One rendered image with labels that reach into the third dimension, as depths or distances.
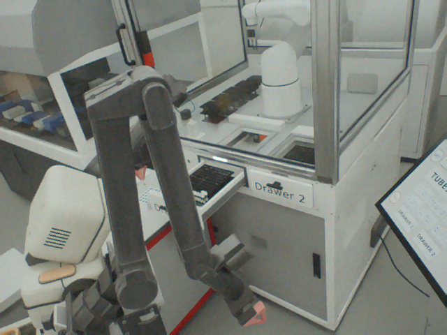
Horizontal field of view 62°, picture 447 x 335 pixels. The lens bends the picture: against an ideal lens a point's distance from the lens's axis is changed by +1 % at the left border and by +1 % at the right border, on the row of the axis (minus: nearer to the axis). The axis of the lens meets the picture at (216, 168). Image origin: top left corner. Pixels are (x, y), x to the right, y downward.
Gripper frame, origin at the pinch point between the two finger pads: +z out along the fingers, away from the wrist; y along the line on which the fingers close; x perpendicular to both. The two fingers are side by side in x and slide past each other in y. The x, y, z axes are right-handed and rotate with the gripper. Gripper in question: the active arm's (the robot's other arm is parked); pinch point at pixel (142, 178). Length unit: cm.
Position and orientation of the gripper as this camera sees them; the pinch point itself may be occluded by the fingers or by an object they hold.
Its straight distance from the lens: 173.1
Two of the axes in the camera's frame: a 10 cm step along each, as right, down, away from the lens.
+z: 1.7, 8.6, 4.9
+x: -4.6, 5.1, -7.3
